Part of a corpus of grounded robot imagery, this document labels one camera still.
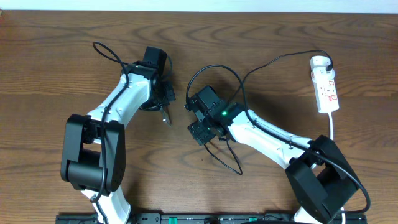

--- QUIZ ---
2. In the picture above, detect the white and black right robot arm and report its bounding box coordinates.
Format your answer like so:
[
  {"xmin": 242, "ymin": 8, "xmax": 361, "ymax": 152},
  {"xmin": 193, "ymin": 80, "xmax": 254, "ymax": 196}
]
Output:
[{"xmin": 185, "ymin": 86, "xmax": 359, "ymax": 223}]

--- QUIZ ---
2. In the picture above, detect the white power strip cord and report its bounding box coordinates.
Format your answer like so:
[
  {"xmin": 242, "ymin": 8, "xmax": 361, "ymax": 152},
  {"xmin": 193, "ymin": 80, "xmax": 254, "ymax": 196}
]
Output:
[{"xmin": 328, "ymin": 112, "xmax": 346, "ymax": 224}]

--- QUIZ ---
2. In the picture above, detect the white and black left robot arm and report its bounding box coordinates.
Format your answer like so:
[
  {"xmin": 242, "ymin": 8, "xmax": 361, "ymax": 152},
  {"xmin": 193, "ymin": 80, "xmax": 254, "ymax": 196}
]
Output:
[{"xmin": 55, "ymin": 47, "xmax": 175, "ymax": 223}]

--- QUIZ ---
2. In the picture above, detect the white power strip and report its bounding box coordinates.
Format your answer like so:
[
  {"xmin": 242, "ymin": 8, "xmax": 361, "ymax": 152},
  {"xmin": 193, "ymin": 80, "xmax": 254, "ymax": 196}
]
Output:
[{"xmin": 311, "ymin": 67, "xmax": 340, "ymax": 114}]

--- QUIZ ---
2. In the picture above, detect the white charger plug adapter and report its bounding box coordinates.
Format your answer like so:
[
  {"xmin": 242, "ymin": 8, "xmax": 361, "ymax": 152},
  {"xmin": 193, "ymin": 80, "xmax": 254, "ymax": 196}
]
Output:
[{"xmin": 310, "ymin": 55, "xmax": 333, "ymax": 71}]

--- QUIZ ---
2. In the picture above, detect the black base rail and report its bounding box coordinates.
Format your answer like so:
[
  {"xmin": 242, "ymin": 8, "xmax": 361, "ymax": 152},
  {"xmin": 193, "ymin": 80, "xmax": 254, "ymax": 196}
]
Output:
[{"xmin": 55, "ymin": 212, "xmax": 368, "ymax": 224}]

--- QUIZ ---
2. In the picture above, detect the black charger cable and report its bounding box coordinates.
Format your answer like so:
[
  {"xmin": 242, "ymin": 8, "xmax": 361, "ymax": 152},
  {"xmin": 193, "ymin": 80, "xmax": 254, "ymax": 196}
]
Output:
[{"xmin": 203, "ymin": 50, "xmax": 333, "ymax": 175}]

